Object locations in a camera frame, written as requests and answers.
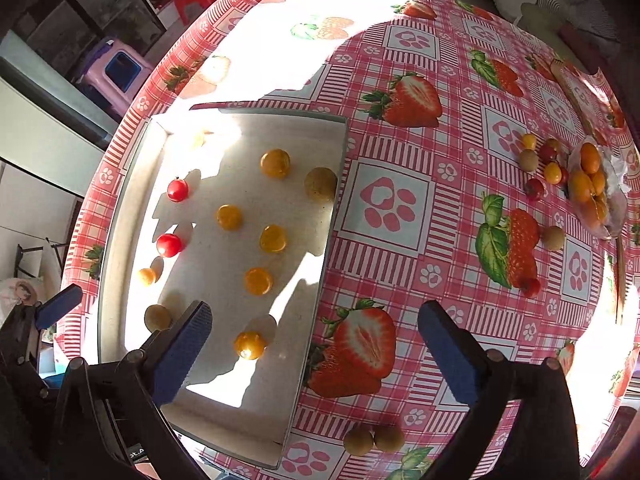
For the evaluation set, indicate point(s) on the orange mandarin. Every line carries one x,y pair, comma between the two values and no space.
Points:
595,211
580,186
590,158

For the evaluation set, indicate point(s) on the dark red cherry tomato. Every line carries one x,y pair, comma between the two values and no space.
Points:
534,189

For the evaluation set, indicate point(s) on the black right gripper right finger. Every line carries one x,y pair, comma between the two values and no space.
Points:
542,443

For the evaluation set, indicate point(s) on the wooden stick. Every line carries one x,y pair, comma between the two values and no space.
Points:
557,66

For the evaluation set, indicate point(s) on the red tomato on strawberry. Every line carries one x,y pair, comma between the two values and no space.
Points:
530,287

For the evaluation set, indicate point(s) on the clear glass fruit bowl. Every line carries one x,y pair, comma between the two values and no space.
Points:
617,205

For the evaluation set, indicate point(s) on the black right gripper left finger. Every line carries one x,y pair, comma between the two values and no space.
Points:
103,410

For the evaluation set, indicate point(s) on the white rectangular tray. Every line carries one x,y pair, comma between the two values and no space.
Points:
213,208

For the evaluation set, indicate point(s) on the white tissue in bowl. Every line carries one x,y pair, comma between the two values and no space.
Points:
615,170

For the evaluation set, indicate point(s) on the yellow cherry tomato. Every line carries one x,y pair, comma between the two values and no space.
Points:
553,173

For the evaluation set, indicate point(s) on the purple plastic stool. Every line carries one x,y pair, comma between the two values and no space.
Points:
113,72

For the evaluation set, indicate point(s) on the green-brown fruit centre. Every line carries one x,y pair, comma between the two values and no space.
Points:
553,238

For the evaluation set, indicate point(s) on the red checkered strawberry tablecloth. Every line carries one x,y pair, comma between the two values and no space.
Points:
429,205

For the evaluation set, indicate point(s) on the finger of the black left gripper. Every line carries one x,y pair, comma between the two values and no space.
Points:
57,307

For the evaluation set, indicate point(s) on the green-brown round fruit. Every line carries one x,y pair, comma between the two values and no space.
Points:
528,161

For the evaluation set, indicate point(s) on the orange mandarin front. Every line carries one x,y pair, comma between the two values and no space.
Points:
595,211

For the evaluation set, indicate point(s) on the orange mandarin middle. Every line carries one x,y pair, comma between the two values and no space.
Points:
580,186

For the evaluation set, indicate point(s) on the orange mandarin top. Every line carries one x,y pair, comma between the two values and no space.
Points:
590,158

